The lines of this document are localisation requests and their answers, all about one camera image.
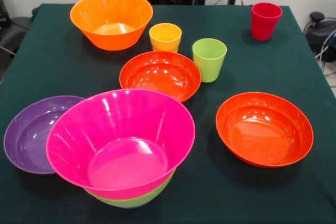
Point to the red plastic bowl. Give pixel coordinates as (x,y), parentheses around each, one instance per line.
(265,129)
(160,74)

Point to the pink plastic bowl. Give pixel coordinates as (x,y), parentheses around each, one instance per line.
(118,129)

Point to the yellow plastic cup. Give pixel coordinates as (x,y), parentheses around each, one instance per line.
(165,37)

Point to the green plastic bowl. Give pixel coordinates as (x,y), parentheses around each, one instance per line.
(147,199)

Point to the green plastic cup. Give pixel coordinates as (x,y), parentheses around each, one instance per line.
(208,61)

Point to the orange plastic bowl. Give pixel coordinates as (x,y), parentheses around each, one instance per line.
(110,11)

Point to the dark green tablecloth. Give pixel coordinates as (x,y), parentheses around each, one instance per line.
(236,195)

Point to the red plastic cup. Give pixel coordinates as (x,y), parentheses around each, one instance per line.
(263,24)

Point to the purple plastic bowl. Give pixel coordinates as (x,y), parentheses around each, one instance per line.
(26,134)

